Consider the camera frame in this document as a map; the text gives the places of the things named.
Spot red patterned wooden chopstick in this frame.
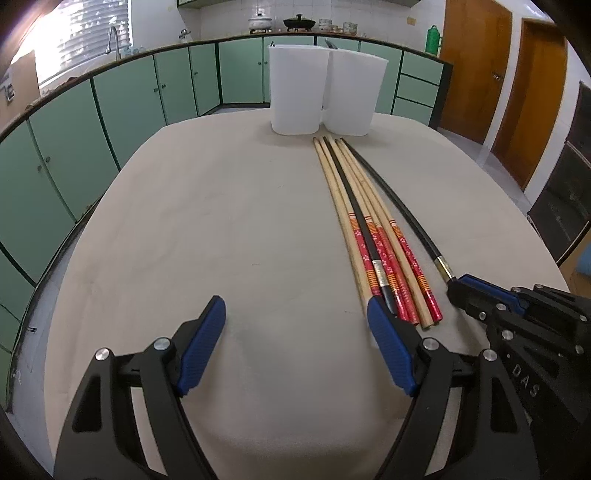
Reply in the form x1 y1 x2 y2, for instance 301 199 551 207
337 139 443 330
322 136 408 320

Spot green lower kitchen cabinets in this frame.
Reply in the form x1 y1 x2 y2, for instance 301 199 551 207
1 34 452 385

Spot chrome kitchen faucet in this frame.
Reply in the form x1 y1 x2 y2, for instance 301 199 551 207
105 25 121 61

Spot dark wooden cabinet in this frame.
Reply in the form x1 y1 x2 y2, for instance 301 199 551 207
528 84 590 264

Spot beige table mat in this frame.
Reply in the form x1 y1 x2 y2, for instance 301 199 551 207
44 110 568 479

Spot brown wooden door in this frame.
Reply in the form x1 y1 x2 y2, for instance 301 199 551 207
441 0 512 144
492 20 568 189

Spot green thermos bottle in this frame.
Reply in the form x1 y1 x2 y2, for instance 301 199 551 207
425 25 442 56

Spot white double utensil holder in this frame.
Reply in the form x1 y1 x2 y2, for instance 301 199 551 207
269 45 389 137

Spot black wok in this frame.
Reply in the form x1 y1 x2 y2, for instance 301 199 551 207
283 14 315 32

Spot cardboard box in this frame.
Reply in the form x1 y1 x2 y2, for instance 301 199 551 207
0 51 40 130

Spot white rice cooker pot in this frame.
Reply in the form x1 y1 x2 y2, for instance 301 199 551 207
249 16 273 34

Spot window blinds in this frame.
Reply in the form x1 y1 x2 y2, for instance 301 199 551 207
13 0 133 86

